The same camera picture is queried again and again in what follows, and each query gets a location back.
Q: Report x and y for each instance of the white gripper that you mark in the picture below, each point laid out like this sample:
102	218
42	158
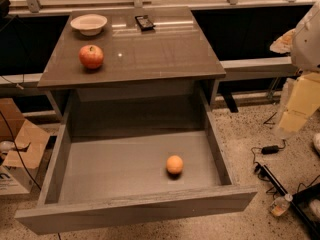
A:
307	43

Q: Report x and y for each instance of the orange fruit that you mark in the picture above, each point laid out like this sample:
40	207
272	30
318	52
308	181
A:
174	165

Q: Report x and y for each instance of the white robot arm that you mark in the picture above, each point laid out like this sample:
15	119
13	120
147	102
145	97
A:
305	51

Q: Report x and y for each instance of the grey cabinet with counter top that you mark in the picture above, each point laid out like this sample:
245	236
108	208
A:
150	82

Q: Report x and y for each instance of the open grey top drawer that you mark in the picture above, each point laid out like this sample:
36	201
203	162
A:
101	182

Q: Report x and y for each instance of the black power adapter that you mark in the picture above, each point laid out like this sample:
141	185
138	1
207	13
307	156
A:
270	150

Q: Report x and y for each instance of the clear plastic bottle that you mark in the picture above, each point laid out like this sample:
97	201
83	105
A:
280	205

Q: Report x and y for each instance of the black rectangular device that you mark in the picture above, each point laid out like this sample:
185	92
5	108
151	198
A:
144	23

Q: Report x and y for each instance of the red apple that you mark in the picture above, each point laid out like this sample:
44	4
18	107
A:
91	56

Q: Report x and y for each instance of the white bowl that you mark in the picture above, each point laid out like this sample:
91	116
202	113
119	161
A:
89	24

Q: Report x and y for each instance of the cardboard box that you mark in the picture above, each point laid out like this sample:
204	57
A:
22	146

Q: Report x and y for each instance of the black floor rail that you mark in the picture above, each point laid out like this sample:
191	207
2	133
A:
305	202

